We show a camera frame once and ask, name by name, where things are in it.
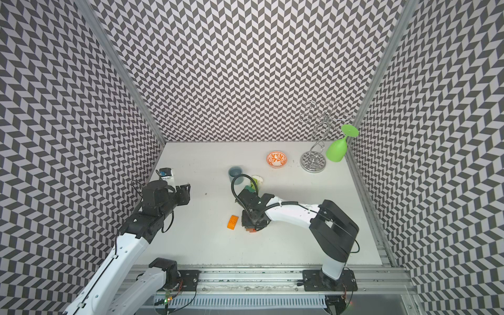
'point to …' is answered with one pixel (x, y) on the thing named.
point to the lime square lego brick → (252, 184)
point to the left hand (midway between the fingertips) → (184, 188)
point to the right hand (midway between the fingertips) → (248, 228)
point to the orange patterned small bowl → (276, 159)
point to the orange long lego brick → (232, 222)
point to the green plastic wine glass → (336, 150)
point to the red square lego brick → (254, 231)
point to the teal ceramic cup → (234, 171)
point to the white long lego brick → (258, 178)
